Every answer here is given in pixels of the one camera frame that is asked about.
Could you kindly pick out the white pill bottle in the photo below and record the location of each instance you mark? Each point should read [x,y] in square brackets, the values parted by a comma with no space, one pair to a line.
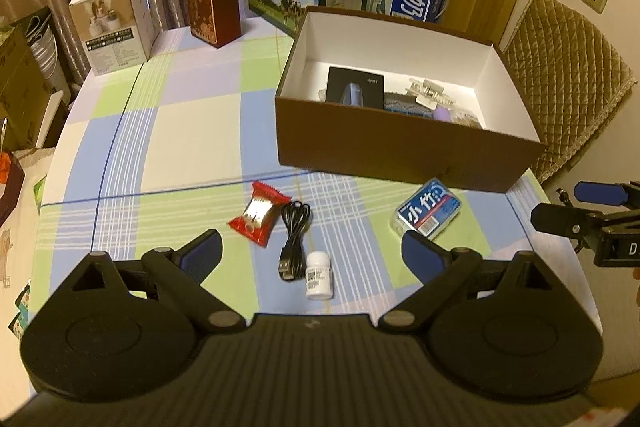
[318,276]

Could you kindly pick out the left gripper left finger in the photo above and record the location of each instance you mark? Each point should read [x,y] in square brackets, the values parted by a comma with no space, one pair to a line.
[178,277]

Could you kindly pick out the clear packet brown items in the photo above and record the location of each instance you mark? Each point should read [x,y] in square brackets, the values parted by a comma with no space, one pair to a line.
[460,115]

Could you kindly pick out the white plastic hook pack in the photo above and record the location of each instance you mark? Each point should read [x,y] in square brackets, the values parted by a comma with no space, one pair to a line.
[429,94]

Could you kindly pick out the large brown cardboard box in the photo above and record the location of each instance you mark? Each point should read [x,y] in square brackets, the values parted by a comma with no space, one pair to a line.
[376,143]

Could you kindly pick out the red snack packet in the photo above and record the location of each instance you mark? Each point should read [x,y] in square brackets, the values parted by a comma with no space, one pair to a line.
[257,219]

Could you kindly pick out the dark red paper box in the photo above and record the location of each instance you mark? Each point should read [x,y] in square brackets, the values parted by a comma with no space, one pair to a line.
[216,22]

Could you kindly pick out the quilted chair cushion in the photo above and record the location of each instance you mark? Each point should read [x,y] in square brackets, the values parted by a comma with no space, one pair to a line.
[572,79]

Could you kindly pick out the white product box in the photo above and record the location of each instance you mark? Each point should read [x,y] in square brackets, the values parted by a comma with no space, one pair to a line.
[115,34]

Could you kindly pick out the black shaver box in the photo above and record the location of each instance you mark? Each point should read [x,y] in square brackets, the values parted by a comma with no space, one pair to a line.
[355,87]

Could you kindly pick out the purple tube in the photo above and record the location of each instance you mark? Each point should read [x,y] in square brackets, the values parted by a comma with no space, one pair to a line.
[442,113]

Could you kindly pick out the checked table cloth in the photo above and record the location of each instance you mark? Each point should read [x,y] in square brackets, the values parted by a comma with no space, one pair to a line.
[154,155]

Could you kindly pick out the brown cardboard boxes stack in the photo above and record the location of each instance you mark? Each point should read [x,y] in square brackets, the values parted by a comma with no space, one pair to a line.
[34,90]

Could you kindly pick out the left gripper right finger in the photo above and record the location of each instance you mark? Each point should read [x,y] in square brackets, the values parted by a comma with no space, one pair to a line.
[444,275]

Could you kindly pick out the blue cotton swab box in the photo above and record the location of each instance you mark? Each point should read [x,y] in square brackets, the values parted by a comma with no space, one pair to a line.
[427,211]

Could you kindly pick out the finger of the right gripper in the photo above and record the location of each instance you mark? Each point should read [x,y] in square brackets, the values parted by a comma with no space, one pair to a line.
[609,194]
[570,222]

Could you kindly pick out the knitted patterned pouch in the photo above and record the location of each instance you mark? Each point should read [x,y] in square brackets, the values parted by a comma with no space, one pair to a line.
[406,105]

